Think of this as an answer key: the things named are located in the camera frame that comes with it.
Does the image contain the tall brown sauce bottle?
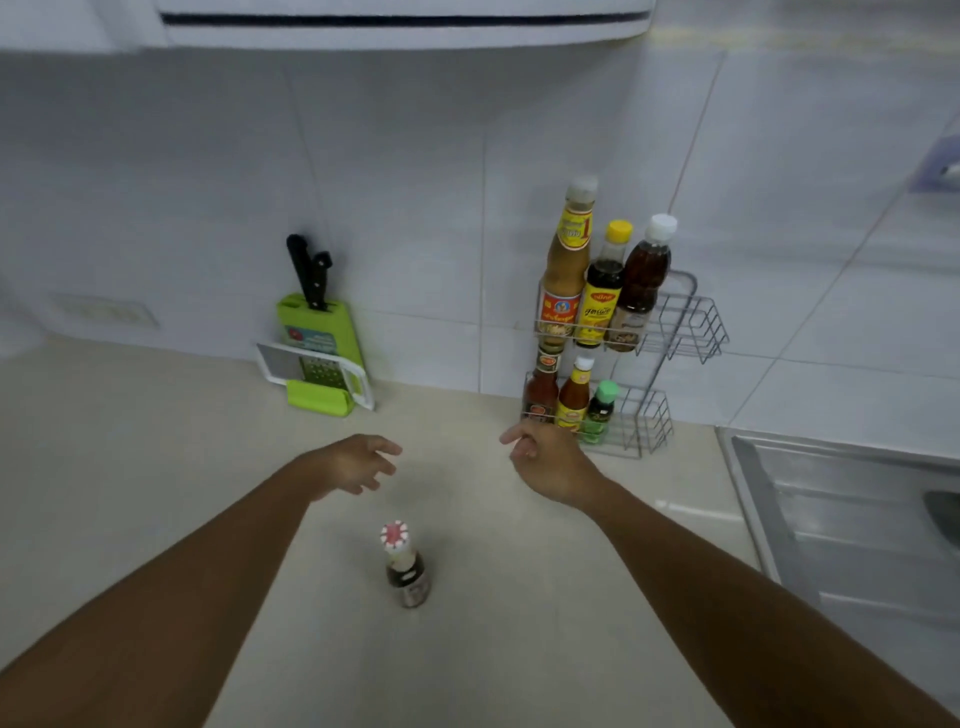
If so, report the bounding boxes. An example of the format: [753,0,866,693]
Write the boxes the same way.
[537,174,600,355]

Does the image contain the person's left forearm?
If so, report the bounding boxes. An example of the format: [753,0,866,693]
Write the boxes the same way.
[0,454,325,728]

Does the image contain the green knife block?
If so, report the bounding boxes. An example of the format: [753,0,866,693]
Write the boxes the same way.
[276,293,367,418]

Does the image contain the stainless steel sink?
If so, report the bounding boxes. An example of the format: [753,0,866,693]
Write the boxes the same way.
[716,427,960,714]

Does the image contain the person's right hand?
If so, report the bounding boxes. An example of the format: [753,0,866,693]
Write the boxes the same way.
[499,418,606,512]

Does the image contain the wire two-tier rack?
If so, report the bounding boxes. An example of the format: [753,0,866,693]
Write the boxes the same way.
[520,270,731,459]

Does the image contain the black handled knife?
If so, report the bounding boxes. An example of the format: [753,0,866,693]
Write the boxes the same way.
[285,234,334,312]

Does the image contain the person's right forearm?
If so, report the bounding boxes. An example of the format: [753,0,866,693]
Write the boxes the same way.
[582,480,960,728]

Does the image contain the small green cap bottle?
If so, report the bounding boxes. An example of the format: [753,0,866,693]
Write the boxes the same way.
[581,379,621,445]

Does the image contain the white range hood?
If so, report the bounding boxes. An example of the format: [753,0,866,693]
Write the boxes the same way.
[153,0,658,52]

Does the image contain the person's left hand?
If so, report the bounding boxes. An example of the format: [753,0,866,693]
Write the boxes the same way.
[297,433,405,503]

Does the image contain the orange sauce bottle white cap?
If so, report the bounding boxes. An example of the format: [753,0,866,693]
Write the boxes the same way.
[554,355,596,435]

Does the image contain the white green grater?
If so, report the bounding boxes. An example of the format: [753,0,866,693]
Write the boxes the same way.
[255,342,376,412]

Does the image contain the small dark sauce bottle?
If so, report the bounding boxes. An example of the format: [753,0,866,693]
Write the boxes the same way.
[379,519,432,609]

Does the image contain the yellow cap seasoning bottle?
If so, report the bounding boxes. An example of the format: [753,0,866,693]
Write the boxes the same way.
[574,219,635,350]

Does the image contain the red chili sauce bottle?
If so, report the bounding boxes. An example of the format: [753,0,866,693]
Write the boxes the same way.
[522,346,564,425]

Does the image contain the white cap dark bottle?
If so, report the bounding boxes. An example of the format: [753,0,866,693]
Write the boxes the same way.
[606,213,679,354]

